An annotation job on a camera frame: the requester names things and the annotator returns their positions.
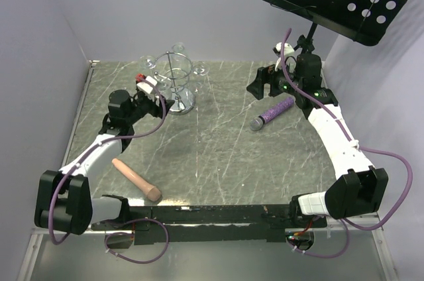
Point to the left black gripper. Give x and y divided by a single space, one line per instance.
156 110

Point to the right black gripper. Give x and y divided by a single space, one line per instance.
265 75

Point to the clear wine glass front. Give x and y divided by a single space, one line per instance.
164 89

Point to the clear wine glass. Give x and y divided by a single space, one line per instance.
164 89
179 47
147 62
200 68

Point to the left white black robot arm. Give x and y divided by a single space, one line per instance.
64 202

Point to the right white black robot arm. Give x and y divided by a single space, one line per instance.
359 186

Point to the chrome wine glass rack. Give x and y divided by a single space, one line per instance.
176 69

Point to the clear wine glass back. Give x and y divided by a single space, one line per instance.
179 47

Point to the purple glitter microphone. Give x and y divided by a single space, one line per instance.
258 122

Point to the beige pink microphone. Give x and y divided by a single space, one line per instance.
151 192

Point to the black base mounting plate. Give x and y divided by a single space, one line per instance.
204 223

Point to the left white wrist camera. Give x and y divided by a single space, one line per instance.
146 84

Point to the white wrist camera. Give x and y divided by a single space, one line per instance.
146 84
283 50

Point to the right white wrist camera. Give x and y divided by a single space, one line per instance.
283 50

